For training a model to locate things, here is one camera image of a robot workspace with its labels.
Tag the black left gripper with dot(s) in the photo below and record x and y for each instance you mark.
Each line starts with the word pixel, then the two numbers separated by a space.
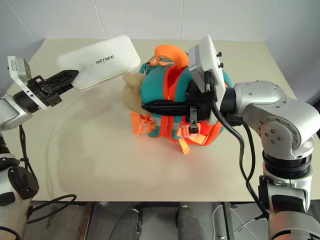
pixel 46 93

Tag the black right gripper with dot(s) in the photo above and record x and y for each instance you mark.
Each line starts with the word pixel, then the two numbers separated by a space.
pixel 201 105

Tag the orange and teal backpack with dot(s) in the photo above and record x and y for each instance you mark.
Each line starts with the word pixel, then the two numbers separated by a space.
pixel 160 87

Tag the white box with Unitree print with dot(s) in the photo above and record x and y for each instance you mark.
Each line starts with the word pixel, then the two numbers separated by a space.
pixel 105 62

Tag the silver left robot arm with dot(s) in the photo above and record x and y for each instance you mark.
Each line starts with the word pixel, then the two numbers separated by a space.
pixel 11 112

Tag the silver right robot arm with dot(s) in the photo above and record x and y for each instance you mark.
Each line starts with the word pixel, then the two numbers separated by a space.
pixel 280 120

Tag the dark rounded shape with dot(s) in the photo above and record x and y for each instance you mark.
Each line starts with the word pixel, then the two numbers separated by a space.
pixel 128 225
pixel 190 223

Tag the dark metal table leg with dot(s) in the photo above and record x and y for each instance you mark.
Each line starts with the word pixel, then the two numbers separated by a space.
pixel 226 221

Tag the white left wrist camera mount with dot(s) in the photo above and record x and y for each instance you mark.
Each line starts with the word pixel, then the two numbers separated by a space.
pixel 18 68

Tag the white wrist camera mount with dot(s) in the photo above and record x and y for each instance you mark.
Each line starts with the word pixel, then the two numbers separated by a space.
pixel 208 65
pixel 18 68

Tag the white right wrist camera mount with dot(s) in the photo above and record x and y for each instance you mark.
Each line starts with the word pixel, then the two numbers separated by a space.
pixel 208 65

